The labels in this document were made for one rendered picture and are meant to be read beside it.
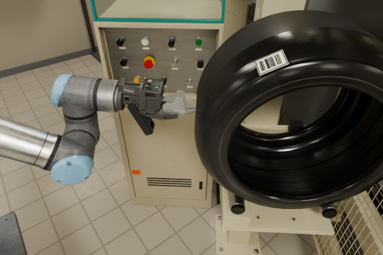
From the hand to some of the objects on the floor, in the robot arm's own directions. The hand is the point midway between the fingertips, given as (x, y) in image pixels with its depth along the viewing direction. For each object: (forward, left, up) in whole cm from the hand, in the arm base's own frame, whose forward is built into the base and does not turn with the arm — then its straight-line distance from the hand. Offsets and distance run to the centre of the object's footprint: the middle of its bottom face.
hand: (191, 111), depth 76 cm
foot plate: (+38, +10, -121) cm, 127 cm away
